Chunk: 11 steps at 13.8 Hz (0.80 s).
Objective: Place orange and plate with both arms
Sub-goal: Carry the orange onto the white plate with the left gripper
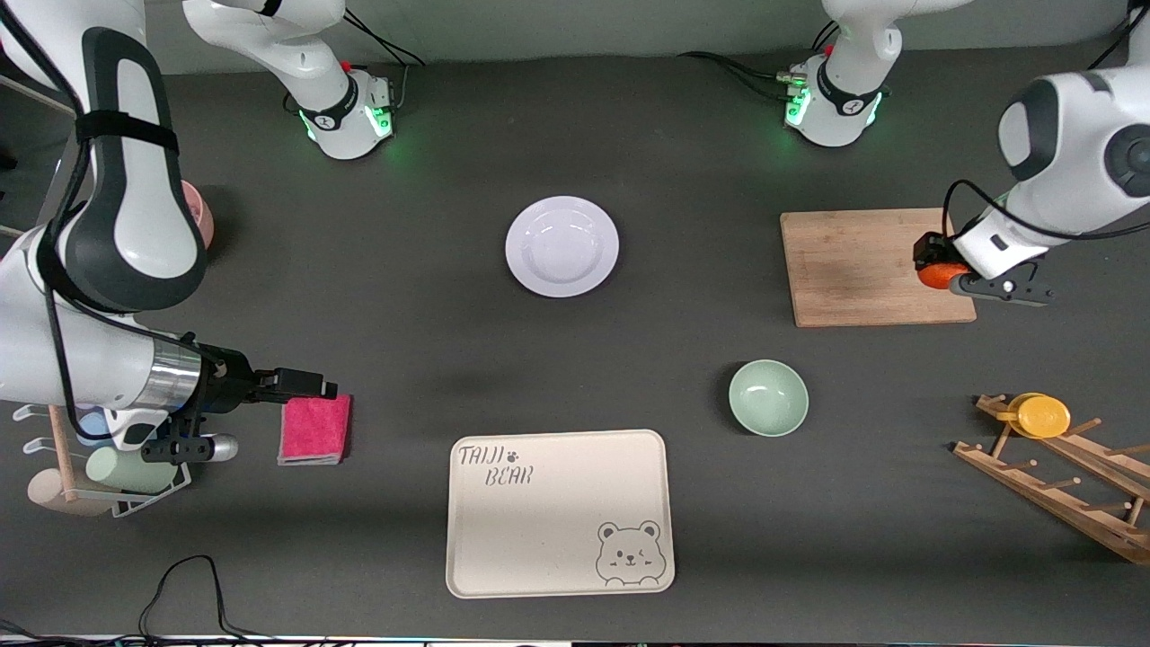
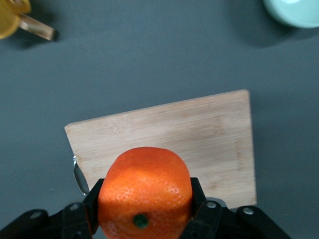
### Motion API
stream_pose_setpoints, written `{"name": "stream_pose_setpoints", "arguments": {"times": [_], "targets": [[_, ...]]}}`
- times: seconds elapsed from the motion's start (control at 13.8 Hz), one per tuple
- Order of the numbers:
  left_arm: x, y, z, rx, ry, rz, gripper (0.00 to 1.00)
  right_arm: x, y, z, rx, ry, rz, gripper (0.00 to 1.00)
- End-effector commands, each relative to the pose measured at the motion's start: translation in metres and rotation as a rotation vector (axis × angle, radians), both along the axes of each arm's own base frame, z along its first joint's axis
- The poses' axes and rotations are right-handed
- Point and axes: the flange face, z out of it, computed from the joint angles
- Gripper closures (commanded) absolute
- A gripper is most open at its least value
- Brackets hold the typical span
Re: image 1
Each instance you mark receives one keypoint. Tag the blue cup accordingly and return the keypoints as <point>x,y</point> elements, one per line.
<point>90,424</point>

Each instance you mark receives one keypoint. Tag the wooden peg drying rack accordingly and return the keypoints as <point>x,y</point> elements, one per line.
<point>1042,497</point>

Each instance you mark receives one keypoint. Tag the pink bowl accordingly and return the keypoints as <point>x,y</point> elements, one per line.
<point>202,220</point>

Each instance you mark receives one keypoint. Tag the green cup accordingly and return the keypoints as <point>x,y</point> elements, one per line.
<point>117,472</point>

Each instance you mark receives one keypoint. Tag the light green bowl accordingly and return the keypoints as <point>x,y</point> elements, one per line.
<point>768,398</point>

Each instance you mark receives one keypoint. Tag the yellow mug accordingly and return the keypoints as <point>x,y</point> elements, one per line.
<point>1042,417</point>

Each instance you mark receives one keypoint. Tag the orange fruit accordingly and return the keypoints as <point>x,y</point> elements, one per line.
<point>939,277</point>

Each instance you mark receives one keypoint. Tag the white round plate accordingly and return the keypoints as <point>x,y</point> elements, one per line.
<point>561,247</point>

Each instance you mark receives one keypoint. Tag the beige cup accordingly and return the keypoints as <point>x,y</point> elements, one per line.
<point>45,490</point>

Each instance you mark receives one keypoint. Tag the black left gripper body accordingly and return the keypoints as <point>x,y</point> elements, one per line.
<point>930,248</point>

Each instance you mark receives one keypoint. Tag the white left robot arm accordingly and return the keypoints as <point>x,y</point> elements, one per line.
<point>1069,144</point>

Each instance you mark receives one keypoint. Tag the pink folded cloth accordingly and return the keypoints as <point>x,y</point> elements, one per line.
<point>314,436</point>

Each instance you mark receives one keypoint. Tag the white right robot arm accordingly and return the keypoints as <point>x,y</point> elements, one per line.
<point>135,180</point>

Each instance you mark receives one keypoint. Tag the wooden cutting board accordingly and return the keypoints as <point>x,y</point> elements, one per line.
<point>835,270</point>

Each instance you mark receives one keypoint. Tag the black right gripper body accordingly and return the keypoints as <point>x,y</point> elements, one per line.
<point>226,378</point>

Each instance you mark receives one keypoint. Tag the beige tray with bear print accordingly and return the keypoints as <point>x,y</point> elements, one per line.
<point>539,530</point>

